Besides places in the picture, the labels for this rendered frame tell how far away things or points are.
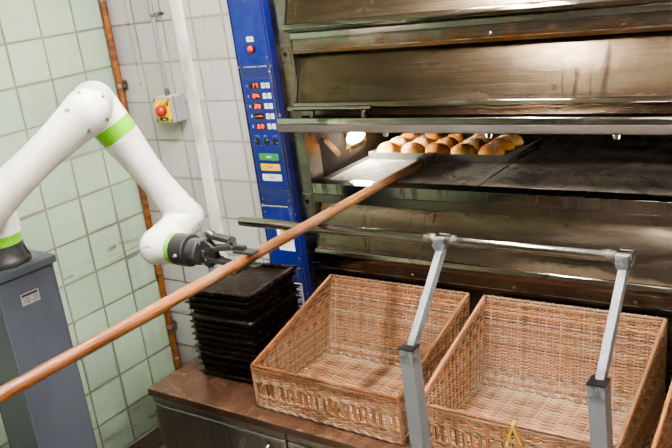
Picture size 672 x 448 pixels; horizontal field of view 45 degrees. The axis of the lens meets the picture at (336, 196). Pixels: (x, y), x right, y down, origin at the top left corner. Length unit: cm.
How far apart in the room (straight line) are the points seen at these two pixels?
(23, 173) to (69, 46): 110
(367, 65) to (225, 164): 76
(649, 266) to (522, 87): 60
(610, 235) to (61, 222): 197
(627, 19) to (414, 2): 62
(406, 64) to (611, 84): 64
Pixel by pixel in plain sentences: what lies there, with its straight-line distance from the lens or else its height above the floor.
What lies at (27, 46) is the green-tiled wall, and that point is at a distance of 318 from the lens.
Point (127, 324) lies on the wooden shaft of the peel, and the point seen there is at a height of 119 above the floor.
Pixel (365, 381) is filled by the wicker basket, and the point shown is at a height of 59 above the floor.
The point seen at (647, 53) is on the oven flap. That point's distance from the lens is 228.
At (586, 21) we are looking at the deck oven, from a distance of 230.
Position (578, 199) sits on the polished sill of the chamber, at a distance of 241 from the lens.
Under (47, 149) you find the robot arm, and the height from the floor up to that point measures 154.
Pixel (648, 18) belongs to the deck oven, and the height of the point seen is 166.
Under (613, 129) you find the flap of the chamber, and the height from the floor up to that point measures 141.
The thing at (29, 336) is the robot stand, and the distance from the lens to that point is 254.
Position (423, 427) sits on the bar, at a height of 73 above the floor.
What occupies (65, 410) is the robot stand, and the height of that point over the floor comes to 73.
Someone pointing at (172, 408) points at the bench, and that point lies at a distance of 295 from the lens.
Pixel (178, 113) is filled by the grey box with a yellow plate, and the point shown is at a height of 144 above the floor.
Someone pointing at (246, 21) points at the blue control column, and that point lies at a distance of 285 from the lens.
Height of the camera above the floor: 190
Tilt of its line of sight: 16 degrees down
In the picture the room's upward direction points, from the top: 8 degrees counter-clockwise
